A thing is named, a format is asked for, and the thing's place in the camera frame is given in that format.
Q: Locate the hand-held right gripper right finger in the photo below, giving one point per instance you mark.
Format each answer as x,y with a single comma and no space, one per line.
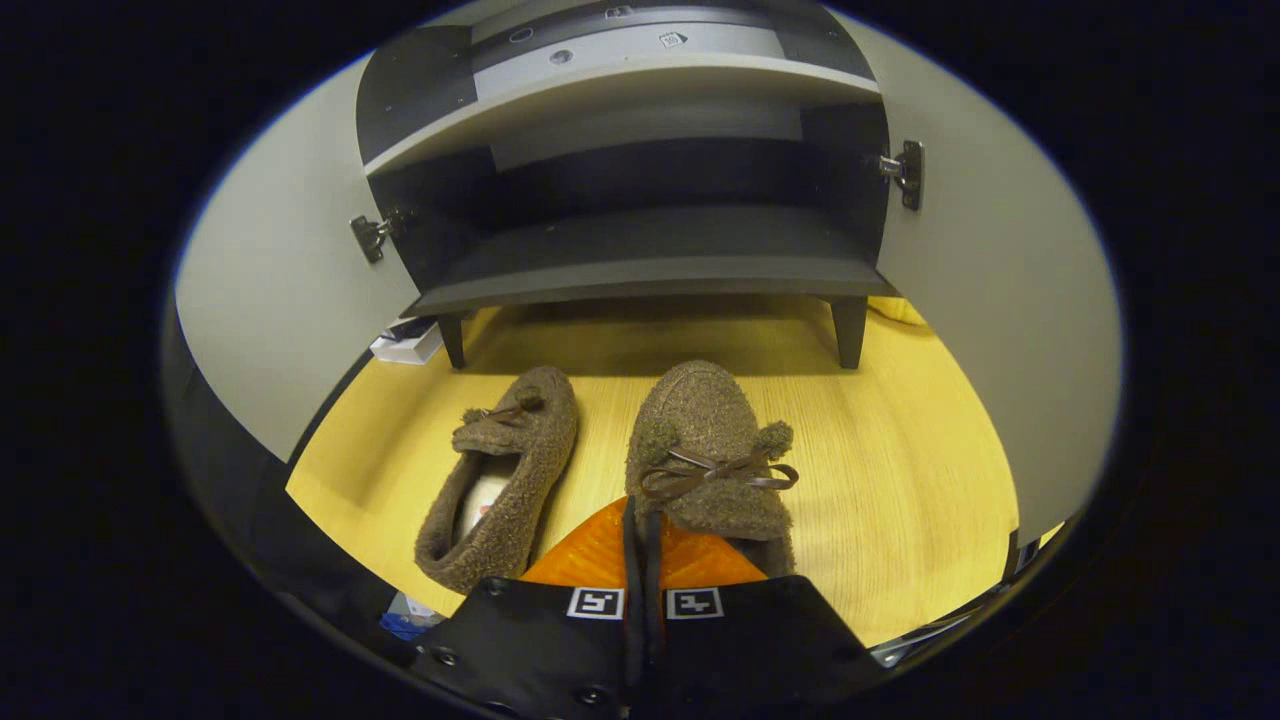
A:
750,640

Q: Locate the grey shoe cabinet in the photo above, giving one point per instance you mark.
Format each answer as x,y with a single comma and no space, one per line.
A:
650,250

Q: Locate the grey shoe cabinet door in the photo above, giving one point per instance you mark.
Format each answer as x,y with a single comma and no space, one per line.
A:
1000,300
290,300

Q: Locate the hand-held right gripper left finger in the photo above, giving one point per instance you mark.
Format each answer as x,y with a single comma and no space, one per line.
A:
540,640

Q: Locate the brown fuzzy shoe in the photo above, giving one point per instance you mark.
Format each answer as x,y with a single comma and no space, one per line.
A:
530,450
700,430

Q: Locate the blue white packet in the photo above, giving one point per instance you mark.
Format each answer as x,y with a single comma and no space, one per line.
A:
410,615

